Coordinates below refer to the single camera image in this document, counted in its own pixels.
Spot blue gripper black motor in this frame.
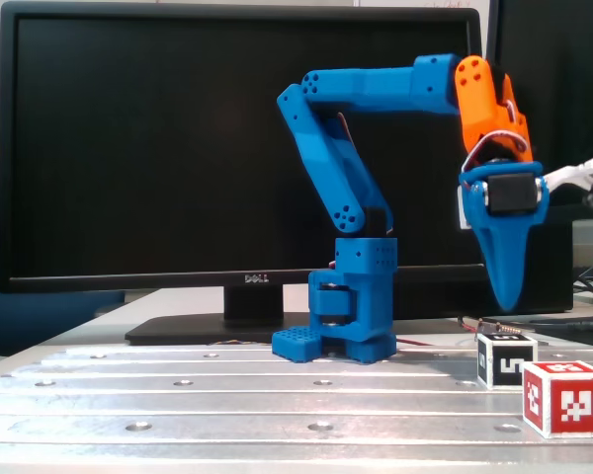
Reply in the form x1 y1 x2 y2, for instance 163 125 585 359
458 160 551 314

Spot black cube with number five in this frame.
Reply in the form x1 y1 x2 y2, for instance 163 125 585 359
475 333 540 391

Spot red cube with white pattern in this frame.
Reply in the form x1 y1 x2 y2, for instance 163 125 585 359
522 359 593 439

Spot black flat base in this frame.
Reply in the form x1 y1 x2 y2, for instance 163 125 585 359
528 318 593 350

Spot black Dell monitor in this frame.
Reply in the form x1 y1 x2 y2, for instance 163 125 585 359
0 0 481 347

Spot blue upholstered seat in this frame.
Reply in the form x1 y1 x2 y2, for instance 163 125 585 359
0 236 126 357

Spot thin wires with red connectors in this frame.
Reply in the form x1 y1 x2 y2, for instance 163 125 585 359
457 315 525 338

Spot aluminium slotted base plate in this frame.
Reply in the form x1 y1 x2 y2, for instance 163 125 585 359
0 340 593 474

